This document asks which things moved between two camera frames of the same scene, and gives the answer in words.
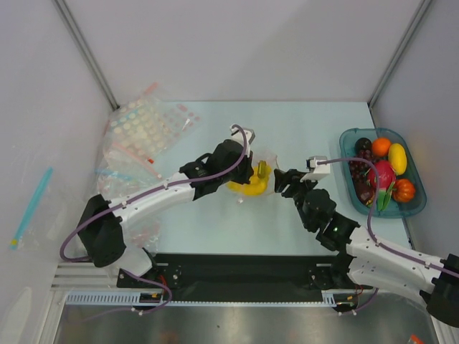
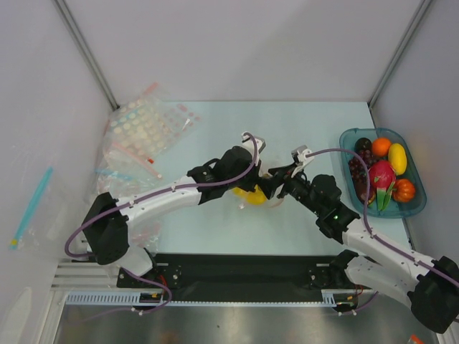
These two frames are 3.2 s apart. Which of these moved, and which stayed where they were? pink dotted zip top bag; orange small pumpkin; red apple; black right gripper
Moved: pink dotted zip top bag
Stayed: black right gripper; red apple; orange small pumpkin
